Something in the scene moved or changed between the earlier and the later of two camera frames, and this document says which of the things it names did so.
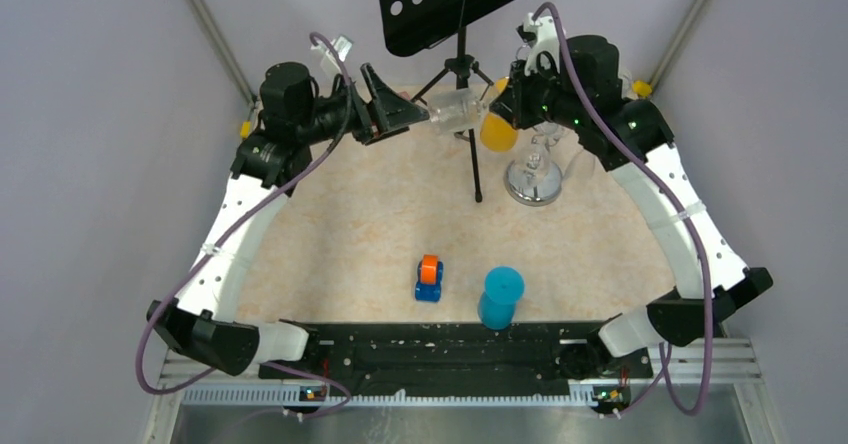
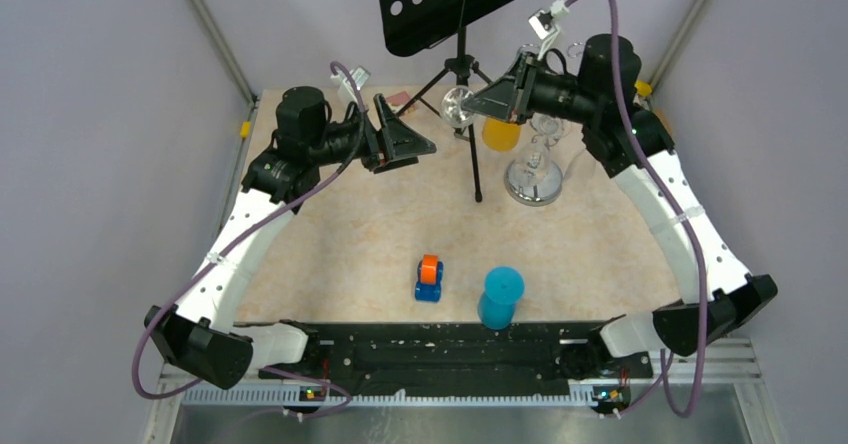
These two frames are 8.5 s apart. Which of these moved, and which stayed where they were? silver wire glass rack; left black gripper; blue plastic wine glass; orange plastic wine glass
Moved: left black gripper
Stayed: orange plastic wine glass; blue plastic wine glass; silver wire glass rack
